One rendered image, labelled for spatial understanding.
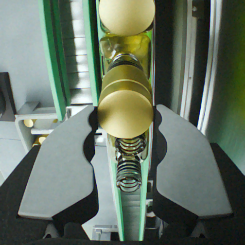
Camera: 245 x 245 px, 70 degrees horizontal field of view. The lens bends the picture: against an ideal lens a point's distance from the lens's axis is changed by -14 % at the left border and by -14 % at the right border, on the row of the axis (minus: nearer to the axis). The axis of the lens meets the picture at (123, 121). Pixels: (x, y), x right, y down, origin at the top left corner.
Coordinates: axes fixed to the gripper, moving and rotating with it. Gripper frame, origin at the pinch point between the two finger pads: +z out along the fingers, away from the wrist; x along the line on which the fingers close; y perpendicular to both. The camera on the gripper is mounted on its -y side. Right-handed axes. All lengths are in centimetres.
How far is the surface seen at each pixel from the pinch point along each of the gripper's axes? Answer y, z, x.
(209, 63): 1.7, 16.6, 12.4
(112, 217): 88, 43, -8
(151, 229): 104, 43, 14
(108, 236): 101, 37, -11
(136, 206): 57, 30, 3
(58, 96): 9.2, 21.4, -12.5
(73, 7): -6.6, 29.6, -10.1
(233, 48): -2.1, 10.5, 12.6
